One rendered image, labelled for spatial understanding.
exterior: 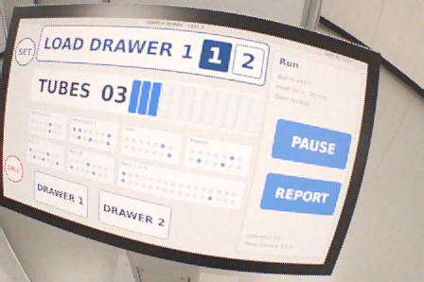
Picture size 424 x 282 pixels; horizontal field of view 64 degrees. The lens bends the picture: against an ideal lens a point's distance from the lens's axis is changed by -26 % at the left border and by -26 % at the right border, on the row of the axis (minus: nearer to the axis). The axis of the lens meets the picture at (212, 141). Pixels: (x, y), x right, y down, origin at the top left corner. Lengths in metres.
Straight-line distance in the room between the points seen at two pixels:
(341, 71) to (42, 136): 0.39
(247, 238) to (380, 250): 1.35
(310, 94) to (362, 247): 1.35
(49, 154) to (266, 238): 0.30
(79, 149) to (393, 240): 1.58
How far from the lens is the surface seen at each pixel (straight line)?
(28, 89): 0.56
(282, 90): 0.49
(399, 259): 1.87
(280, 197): 0.51
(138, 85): 0.50
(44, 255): 1.66
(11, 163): 0.59
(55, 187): 0.56
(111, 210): 0.53
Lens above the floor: 1.46
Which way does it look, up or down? 50 degrees down
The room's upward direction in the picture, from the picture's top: 8 degrees clockwise
